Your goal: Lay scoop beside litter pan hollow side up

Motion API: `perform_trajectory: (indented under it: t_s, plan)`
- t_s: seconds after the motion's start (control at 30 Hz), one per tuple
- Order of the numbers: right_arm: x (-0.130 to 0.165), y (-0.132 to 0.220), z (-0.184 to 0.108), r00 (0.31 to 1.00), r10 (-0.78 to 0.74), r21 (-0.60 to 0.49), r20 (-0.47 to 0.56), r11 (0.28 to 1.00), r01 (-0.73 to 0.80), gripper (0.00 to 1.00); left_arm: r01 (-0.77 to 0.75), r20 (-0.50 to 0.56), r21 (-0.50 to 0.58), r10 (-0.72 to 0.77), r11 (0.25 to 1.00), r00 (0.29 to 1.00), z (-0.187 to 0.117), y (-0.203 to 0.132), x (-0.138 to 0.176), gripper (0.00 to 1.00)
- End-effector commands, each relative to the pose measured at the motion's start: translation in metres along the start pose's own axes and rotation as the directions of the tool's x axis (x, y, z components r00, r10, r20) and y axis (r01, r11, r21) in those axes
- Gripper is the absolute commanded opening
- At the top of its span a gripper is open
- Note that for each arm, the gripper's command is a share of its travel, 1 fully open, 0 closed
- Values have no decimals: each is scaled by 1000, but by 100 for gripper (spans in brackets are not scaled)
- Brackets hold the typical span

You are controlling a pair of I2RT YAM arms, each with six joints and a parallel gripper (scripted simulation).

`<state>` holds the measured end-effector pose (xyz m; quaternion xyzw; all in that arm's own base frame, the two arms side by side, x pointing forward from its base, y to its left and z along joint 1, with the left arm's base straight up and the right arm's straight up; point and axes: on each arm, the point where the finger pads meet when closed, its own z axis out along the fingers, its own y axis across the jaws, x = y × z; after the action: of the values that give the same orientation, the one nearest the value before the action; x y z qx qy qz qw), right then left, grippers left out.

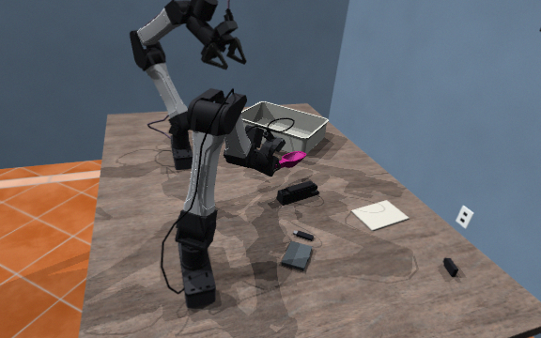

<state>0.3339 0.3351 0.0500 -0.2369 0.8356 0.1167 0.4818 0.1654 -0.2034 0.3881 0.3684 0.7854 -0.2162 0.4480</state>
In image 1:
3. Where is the pink plastic scoop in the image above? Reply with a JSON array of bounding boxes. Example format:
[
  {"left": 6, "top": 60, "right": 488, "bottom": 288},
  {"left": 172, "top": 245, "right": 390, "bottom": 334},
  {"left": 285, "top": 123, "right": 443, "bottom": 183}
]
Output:
[{"left": 279, "top": 151, "right": 306, "bottom": 169}]

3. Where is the white flat square sheet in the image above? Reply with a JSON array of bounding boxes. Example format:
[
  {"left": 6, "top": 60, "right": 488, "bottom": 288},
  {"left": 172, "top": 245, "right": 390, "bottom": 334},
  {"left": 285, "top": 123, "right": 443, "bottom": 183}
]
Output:
[{"left": 351, "top": 200, "right": 409, "bottom": 231}]

